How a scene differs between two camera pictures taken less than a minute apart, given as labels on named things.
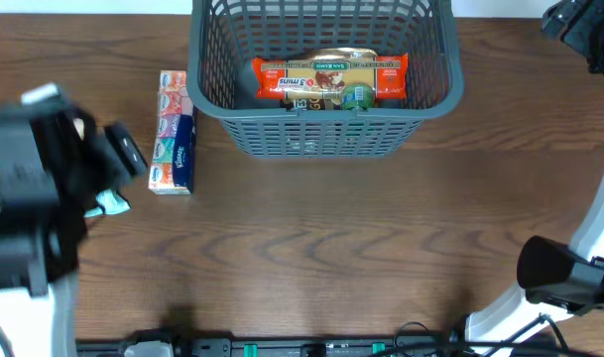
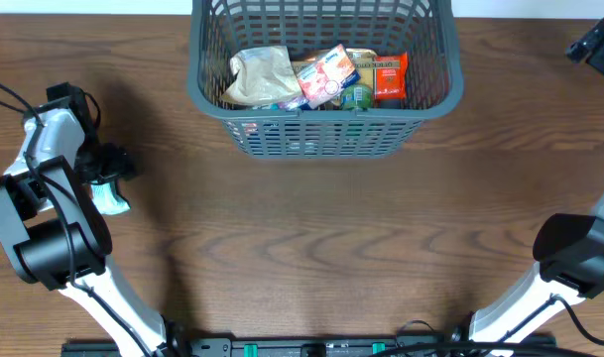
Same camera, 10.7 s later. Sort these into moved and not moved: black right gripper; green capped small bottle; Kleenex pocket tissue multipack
Moved: Kleenex pocket tissue multipack; black right gripper
Not moved: green capped small bottle
